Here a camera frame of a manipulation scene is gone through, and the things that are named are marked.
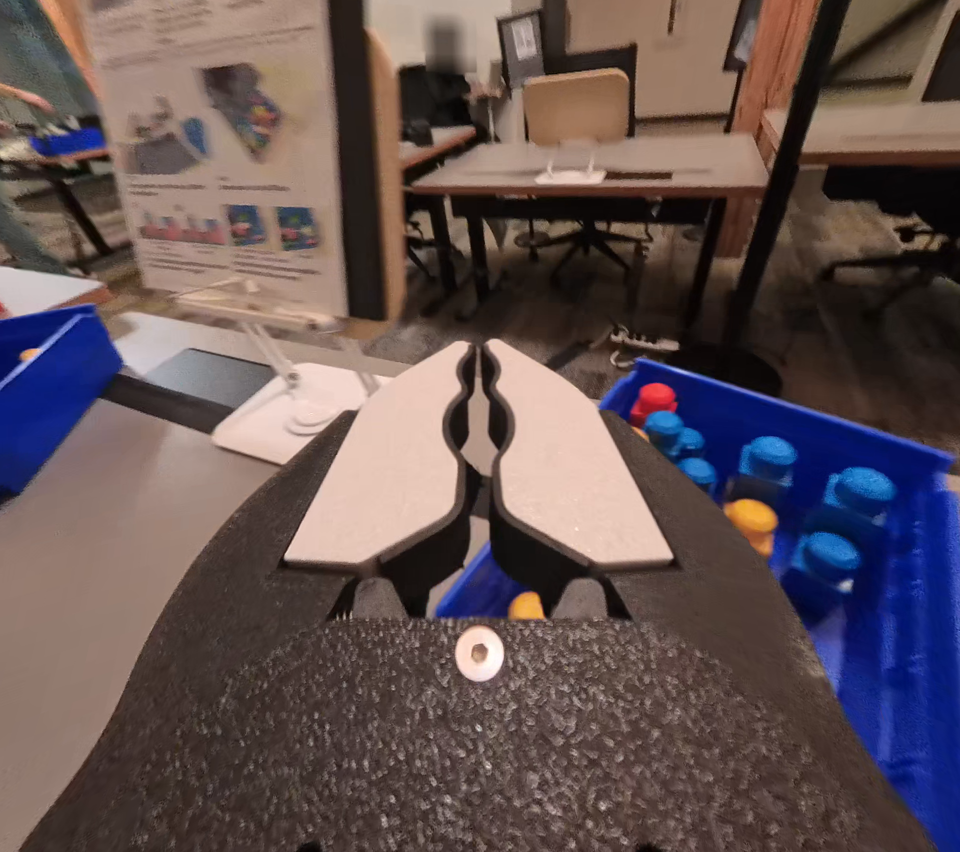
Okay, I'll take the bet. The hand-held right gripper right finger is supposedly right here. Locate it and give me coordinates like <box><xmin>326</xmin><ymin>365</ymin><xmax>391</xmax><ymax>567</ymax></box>
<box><xmin>480</xmin><ymin>338</ymin><xmax>676</xmax><ymax>613</ymax></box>

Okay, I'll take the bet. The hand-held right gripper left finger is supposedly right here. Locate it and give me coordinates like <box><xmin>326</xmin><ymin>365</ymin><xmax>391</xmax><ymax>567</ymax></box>
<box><xmin>283</xmin><ymin>339</ymin><xmax>481</xmax><ymax>617</ymax></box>

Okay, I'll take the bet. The blue storage bin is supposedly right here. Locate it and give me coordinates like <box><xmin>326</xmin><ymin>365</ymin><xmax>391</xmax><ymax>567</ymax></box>
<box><xmin>435</xmin><ymin>357</ymin><xmax>960</xmax><ymax>852</ymax></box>
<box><xmin>30</xmin><ymin>127</ymin><xmax>108</xmax><ymax>157</ymax></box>
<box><xmin>0</xmin><ymin>303</ymin><xmax>125</xmax><ymax>495</ymax></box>

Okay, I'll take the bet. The white power strip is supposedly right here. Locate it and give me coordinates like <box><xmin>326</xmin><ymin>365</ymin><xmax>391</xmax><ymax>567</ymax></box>
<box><xmin>607</xmin><ymin>326</ymin><xmax>681</xmax><ymax>369</ymax></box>

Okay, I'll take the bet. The black round floor base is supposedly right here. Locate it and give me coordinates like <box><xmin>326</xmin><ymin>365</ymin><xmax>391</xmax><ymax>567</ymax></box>
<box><xmin>666</xmin><ymin>341</ymin><xmax>785</xmax><ymax>397</ymax></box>

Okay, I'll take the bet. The black office chair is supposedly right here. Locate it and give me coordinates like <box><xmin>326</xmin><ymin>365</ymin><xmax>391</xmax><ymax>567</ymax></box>
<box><xmin>516</xmin><ymin>222</ymin><xmax>655</xmax><ymax>291</ymax></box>
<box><xmin>819</xmin><ymin>166</ymin><xmax>960</xmax><ymax>302</ymax></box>

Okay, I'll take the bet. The clear acrylic stand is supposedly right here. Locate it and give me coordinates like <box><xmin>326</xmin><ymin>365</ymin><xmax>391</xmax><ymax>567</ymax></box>
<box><xmin>534</xmin><ymin>138</ymin><xmax>609</xmax><ymax>186</ymax></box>

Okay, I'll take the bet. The wood-top office desk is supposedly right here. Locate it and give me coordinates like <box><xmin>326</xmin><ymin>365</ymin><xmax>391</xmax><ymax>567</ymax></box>
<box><xmin>0</xmin><ymin>265</ymin><xmax>115</xmax><ymax>318</ymax></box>
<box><xmin>0</xmin><ymin>147</ymin><xmax>115</xmax><ymax>272</ymax></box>
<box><xmin>759</xmin><ymin>101</ymin><xmax>960</xmax><ymax>168</ymax></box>
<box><xmin>397</xmin><ymin>125</ymin><xmax>481</xmax><ymax>302</ymax></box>
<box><xmin>411</xmin><ymin>134</ymin><xmax>771</xmax><ymax>332</ymax></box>

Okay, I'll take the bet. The black metal pole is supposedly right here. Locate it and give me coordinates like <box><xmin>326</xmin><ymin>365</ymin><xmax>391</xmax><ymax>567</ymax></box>
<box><xmin>722</xmin><ymin>0</ymin><xmax>888</xmax><ymax>362</ymax></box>

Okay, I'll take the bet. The framed picture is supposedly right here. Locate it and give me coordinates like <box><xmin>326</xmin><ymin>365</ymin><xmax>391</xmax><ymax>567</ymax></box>
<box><xmin>722</xmin><ymin>0</ymin><xmax>768</xmax><ymax>73</ymax></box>
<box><xmin>496</xmin><ymin>10</ymin><xmax>546</xmax><ymax>92</ymax></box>

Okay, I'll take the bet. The printed instruction sheet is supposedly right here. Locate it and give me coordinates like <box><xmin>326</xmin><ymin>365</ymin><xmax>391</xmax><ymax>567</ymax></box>
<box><xmin>56</xmin><ymin>0</ymin><xmax>350</xmax><ymax>318</ymax></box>

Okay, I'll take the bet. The dark desk cable flap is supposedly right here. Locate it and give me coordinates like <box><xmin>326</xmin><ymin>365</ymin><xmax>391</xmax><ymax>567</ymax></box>
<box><xmin>112</xmin><ymin>347</ymin><xmax>275</xmax><ymax>433</ymax></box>

